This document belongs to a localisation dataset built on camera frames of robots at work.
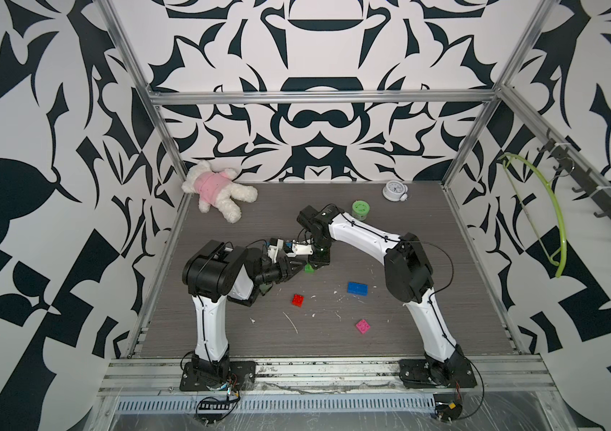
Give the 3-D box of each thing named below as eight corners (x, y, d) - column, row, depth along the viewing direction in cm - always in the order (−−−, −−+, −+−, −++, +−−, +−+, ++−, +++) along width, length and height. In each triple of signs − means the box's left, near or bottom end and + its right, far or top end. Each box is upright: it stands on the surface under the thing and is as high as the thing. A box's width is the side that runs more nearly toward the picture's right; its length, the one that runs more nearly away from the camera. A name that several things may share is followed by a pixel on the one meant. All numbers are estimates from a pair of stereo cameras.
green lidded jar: (352, 221, 109) (354, 214, 105) (350, 207, 114) (352, 199, 110) (369, 221, 109) (371, 214, 105) (366, 207, 114) (368, 199, 110)
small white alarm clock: (384, 200, 115) (386, 195, 113) (381, 185, 121) (382, 179, 119) (407, 200, 115) (409, 195, 113) (402, 185, 121) (404, 180, 119)
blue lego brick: (346, 292, 92) (347, 289, 89) (347, 284, 94) (348, 281, 91) (367, 296, 91) (368, 293, 89) (367, 288, 93) (369, 284, 91)
